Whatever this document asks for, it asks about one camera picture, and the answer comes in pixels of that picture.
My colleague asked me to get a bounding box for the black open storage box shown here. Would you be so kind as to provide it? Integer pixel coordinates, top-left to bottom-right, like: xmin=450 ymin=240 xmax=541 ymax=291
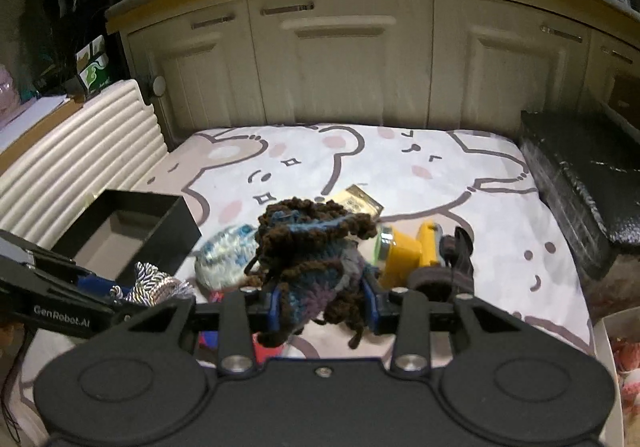
xmin=52 ymin=190 xmax=201 ymax=290

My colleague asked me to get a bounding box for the green white carton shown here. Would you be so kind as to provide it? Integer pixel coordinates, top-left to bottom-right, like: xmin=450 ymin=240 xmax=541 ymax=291
xmin=64 ymin=35 xmax=111 ymax=99

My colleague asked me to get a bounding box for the black white striped scrunchie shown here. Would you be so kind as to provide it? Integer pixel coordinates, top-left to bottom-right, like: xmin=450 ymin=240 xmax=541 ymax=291
xmin=110 ymin=262 xmax=195 ymax=307

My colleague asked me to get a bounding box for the white plastic bin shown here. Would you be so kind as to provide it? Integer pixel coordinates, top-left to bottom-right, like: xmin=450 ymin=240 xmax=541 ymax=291
xmin=594 ymin=307 xmax=639 ymax=446

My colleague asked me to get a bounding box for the white cabinet row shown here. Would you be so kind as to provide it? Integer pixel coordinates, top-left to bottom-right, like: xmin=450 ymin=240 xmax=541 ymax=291
xmin=106 ymin=0 xmax=639 ymax=142

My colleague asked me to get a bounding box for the white ribbed suitcase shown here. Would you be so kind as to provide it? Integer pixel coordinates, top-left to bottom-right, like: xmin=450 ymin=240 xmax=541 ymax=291
xmin=1 ymin=80 xmax=168 ymax=249

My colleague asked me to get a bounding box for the black wrapped ottoman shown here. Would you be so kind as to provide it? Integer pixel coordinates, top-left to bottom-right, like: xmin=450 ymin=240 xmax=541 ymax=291
xmin=520 ymin=111 xmax=639 ymax=281

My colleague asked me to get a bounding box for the blue floral fabric pouch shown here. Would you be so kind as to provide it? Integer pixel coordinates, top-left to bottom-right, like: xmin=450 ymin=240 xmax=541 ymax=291
xmin=194 ymin=225 xmax=257 ymax=292

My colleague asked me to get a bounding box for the bear print bed mat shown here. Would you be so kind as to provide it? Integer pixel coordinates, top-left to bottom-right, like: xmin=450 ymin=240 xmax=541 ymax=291
xmin=137 ymin=124 xmax=593 ymax=354

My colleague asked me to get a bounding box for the red blue card box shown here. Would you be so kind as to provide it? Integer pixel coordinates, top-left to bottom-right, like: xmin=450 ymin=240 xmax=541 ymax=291
xmin=198 ymin=287 xmax=286 ymax=368

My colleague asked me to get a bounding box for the yellow headlamp with strap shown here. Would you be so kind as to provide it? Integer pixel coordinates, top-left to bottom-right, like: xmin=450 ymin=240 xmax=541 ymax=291
xmin=374 ymin=220 xmax=474 ymax=302

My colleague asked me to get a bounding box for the brown blue crochet item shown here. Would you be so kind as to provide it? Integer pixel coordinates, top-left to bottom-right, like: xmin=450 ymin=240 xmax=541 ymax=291
xmin=245 ymin=198 xmax=378 ymax=349

